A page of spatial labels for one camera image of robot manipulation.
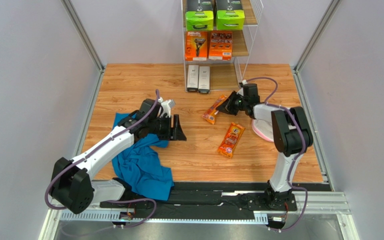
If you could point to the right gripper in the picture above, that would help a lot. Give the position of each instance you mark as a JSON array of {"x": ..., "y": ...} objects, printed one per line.
[{"x": 235, "y": 103}]

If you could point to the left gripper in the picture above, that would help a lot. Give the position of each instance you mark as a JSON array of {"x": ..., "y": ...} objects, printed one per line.
[{"x": 175, "y": 133}]

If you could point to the orange toothbrush pack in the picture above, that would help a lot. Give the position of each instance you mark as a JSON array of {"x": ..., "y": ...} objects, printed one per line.
[{"x": 210, "y": 114}]

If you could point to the white tall box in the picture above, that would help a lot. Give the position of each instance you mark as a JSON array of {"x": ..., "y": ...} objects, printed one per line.
[
  {"x": 204, "y": 79},
  {"x": 192, "y": 81}
]

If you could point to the black green razor box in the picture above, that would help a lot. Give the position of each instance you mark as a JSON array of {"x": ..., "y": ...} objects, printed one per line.
[
  {"x": 229, "y": 15},
  {"x": 199, "y": 15}
]

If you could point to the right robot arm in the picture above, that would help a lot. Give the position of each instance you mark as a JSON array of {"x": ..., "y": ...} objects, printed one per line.
[{"x": 291, "y": 136}]

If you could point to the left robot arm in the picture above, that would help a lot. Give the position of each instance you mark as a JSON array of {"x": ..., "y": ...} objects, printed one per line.
[{"x": 73, "y": 185}]

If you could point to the orange disposable razor pack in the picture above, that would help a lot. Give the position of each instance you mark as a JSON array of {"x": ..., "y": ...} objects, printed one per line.
[{"x": 231, "y": 140}]

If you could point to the blue cloth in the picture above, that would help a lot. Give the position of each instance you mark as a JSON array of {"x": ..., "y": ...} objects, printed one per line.
[{"x": 139, "y": 167}]

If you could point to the orange razor box back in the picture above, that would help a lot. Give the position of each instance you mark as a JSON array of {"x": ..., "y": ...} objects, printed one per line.
[{"x": 220, "y": 45}]

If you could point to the orange razor box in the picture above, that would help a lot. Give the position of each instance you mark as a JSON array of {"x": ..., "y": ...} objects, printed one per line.
[
  {"x": 196, "y": 46},
  {"x": 220, "y": 45}
]

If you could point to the orange razor box front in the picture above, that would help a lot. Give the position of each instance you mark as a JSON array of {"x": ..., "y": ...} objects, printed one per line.
[{"x": 196, "y": 46}]

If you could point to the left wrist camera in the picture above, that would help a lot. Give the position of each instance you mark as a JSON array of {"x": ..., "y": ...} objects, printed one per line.
[{"x": 165, "y": 107}]

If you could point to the white wire shelf rack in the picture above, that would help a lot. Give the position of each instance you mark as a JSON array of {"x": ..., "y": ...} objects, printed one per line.
[{"x": 228, "y": 75}]

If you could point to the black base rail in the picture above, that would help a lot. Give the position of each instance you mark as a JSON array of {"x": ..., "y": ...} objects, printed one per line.
[{"x": 214, "y": 201}]

